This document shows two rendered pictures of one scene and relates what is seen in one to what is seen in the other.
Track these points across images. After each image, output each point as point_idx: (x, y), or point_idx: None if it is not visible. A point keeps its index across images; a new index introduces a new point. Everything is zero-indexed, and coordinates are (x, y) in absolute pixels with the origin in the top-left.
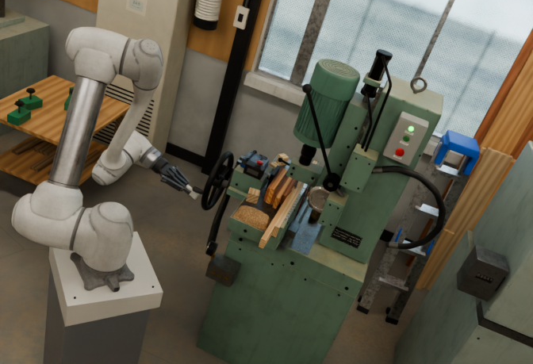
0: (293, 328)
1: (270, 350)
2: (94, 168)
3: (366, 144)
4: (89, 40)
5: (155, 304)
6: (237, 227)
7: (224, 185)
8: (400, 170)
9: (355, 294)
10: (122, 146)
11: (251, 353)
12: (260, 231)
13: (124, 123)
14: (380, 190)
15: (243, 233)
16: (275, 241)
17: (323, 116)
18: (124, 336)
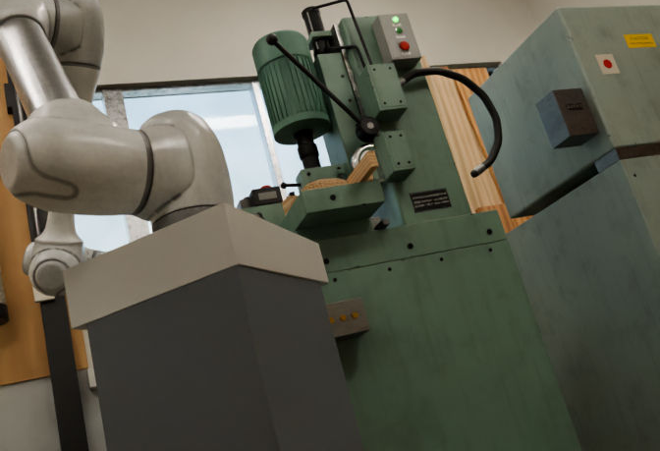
0: (488, 364)
1: (493, 446)
2: (37, 257)
3: (369, 62)
4: None
5: (322, 273)
6: (319, 199)
7: None
8: (418, 69)
9: (504, 233)
10: None
11: None
12: (352, 185)
13: None
14: (416, 117)
15: (333, 203)
16: (377, 185)
17: (303, 77)
18: (319, 350)
